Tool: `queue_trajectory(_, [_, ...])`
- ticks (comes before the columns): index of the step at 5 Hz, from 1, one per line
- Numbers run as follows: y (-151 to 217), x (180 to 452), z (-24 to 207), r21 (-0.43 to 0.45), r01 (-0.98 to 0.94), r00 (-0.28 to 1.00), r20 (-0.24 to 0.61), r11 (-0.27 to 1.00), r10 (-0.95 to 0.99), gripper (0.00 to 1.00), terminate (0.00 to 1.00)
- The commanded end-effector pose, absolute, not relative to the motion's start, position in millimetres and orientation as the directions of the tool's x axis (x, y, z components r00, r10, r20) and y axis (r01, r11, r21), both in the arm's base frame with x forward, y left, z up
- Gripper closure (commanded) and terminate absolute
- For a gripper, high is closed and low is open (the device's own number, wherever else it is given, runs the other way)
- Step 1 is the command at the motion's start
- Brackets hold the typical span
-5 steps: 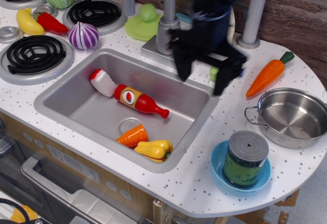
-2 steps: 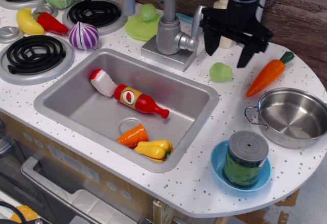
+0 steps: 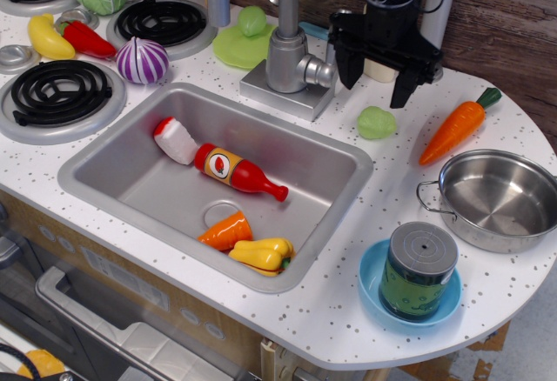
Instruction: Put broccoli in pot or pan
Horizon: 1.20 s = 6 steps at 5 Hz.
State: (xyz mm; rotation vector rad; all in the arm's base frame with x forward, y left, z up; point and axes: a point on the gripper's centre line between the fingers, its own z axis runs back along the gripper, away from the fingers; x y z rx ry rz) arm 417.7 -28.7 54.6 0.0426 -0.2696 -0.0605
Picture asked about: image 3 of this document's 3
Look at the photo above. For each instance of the silver middle stove knob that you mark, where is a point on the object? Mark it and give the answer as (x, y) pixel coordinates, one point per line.
(79, 14)

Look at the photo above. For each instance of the green toy can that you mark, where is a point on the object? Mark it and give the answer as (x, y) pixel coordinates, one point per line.
(420, 261)

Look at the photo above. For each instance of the green toy lime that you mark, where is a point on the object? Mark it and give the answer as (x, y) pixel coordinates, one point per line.
(251, 21)

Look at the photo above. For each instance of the grey right support pole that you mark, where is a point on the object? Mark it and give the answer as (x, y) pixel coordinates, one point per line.
(434, 21)

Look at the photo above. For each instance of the purple toy onion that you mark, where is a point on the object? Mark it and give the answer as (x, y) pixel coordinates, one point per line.
(142, 61)

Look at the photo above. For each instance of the white red toy milk carton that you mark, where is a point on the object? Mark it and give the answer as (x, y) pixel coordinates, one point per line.
(175, 141)

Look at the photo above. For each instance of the cream plastic detergent bottle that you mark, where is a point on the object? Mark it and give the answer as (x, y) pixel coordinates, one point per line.
(379, 72)

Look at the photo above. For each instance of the yellow toy banana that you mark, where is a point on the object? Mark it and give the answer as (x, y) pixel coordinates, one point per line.
(46, 40)

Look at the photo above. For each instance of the light green toy broccoli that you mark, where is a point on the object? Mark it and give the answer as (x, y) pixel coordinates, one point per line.
(374, 123)

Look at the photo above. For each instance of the yellow cloth on floor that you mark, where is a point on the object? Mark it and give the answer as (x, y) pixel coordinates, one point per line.
(45, 362)

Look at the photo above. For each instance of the black middle stove burner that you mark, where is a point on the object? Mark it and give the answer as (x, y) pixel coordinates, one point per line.
(180, 26)

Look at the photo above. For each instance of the orange toy carrot half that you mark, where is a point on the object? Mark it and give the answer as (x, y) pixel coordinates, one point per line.
(223, 235)

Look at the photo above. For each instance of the black front stove burner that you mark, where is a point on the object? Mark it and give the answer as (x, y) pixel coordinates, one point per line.
(60, 102)

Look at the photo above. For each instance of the green toy plate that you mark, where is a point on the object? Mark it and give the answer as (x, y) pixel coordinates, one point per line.
(233, 48)

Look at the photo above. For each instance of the light blue plastic bowl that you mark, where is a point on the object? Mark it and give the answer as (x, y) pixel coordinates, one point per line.
(371, 268)

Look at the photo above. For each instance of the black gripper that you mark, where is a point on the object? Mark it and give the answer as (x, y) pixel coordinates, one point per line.
(389, 35)

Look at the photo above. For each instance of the grey oven door handle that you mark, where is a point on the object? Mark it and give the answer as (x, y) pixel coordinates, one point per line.
(122, 342)

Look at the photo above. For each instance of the red toy ketchup bottle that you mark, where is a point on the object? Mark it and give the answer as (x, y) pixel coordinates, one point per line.
(236, 172)

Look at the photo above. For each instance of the silver toy faucet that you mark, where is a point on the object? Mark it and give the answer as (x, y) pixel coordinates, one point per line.
(291, 79)

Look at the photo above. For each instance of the stainless steel pot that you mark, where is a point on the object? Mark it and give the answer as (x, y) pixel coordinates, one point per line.
(493, 199)

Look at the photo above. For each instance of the yellow toy bell pepper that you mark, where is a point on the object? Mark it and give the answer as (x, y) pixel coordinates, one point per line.
(268, 256)

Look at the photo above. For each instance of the silver stove knob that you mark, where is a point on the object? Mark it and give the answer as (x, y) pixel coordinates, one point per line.
(79, 14)
(17, 58)

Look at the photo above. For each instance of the grey toy sink basin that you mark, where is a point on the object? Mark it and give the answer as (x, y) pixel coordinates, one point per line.
(124, 173)

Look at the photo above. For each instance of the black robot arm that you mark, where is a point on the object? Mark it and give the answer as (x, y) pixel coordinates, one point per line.
(388, 34)

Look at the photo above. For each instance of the light blue toy utensil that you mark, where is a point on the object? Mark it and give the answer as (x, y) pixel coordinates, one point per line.
(313, 30)

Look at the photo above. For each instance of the red toy chili pepper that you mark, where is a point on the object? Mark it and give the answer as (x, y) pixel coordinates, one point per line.
(85, 40)

